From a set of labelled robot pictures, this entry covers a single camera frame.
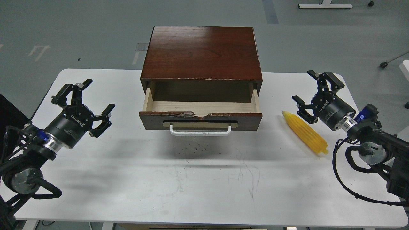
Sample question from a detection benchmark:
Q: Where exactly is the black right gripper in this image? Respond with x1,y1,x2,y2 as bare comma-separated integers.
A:
292,70,356,131

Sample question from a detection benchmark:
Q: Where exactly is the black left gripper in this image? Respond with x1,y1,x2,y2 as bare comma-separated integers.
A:
45,79,115,149

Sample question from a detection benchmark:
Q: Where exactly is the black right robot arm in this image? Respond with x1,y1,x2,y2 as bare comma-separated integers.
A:
292,70,409,207

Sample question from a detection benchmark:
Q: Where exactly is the yellow corn cob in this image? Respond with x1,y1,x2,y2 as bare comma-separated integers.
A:
282,111,329,155

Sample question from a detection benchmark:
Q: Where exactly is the dark wooden cabinet box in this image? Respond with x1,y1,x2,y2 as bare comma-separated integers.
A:
140,26,263,92

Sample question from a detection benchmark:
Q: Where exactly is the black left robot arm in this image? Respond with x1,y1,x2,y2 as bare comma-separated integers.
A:
1,79,115,230

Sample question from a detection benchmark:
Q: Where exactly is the white table leg base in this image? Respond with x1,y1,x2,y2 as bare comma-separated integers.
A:
298,0,353,9

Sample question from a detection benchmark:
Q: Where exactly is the black caster wheel leg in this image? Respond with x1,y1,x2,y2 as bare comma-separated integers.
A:
379,51,409,69

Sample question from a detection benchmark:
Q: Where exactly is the wooden drawer with white handle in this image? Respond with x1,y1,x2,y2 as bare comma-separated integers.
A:
139,80,263,131

